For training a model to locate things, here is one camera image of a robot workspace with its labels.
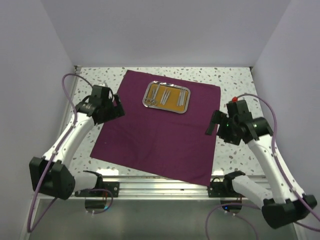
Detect steel tweezers left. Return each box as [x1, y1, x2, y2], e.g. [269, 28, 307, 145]
[160, 88, 167, 105]

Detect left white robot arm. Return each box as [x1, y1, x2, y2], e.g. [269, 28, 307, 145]
[29, 85, 125, 200]

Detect steel tweezers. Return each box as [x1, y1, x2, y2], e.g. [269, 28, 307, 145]
[163, 90, 171, 105]
[160, 88, 167, 105]

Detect steel tray yellow liner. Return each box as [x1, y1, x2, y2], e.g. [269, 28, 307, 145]
[142, 81, 191, 114]

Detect steel scissors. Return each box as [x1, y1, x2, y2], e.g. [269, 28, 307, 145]
[143, 87, 157, 106]

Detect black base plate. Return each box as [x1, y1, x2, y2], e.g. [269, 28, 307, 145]
[207, 177, 240, 198]
[74, 181, 120, 198]

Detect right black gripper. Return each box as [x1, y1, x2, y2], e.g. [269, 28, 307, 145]
[205, 109, 242, 146]

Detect purple cloth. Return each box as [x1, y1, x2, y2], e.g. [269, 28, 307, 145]
[90, 70, 221, 186]

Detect aluminium left rail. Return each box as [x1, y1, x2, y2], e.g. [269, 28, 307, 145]
[61, 65, 82, 120]

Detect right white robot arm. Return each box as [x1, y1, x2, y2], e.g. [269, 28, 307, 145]
[205, 100, 318, 229]

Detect aluminium front rail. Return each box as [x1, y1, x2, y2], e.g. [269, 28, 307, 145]
[31, 174, 276, 200]

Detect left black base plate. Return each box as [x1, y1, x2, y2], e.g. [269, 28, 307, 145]
[74, 181, 120, 198]

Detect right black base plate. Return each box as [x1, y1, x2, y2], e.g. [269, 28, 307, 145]
[207, 177, 240, 198]

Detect aluminium rail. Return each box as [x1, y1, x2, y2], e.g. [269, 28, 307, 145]
[61, 65, 82, 120]
[31, 174, 276, 200]

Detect steel scalpel handle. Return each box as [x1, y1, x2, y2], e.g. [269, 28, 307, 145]
[177, 88, 184, 106]
[180, 89, 186, 106]

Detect steel tweezers right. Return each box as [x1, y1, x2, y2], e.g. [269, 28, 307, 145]
[163, 90, 171, 105]

